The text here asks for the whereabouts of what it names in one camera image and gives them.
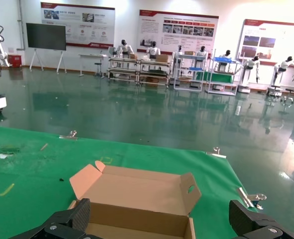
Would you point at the white table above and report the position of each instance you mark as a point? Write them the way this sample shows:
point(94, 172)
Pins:
point(92, 55)

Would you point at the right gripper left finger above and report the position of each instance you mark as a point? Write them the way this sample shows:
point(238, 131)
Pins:
point(67, 224)

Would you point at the red white wall info board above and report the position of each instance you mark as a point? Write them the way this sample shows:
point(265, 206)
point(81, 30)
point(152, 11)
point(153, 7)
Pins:
point(177, 22)
point(87, 25)
point(274, 32)

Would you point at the green table cloth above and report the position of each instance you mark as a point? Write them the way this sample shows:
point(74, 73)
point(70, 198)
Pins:
point(37, 174)

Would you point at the black stool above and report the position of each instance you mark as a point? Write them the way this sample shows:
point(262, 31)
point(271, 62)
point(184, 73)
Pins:
point(98, 64)

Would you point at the red box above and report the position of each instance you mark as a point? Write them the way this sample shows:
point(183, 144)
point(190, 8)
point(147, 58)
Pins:
point(14, 61)

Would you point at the white humanoid robot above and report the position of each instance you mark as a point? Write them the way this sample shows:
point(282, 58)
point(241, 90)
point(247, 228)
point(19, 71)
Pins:
point(285, 65)
point(201, 53)
point(180, 53)
point(251, 63)
point(153, 51)
point(124, 48)
point(227, 53)

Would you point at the white industrial robot arm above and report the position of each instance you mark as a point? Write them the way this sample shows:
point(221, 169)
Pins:
point(1, 52)

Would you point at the small cardboard box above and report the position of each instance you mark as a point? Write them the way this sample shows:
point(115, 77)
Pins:
point(137, 189)

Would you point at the white shelving rack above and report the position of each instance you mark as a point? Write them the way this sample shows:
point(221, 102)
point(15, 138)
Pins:
point(223, 59)
point(189, 56)

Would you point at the gray wall pipe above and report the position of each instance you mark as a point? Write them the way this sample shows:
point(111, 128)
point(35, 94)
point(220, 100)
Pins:
point(20, 25)

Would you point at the black display on white stand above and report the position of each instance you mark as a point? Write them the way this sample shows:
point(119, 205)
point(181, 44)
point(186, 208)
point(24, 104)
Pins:
point(46, 36)

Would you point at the metal workbench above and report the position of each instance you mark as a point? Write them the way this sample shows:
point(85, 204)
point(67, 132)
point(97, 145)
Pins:
point(123, 71)
point(153, 74)

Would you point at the dark green tape scrap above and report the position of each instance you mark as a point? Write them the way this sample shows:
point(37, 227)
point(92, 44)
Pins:
point(7, 150)

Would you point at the brown carton on workbench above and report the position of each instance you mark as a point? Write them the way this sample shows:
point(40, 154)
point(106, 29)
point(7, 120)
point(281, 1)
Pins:
point(162, 58)

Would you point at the silver binder clip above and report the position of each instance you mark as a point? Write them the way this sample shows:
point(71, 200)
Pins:
point(246, 199)
point(68, 137)
point(215, 155)

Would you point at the long wooden stick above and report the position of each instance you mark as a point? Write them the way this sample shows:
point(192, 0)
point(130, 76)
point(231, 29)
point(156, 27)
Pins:
point(44, 147)

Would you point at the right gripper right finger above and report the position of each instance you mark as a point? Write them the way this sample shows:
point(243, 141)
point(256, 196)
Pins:
point(251, 226)

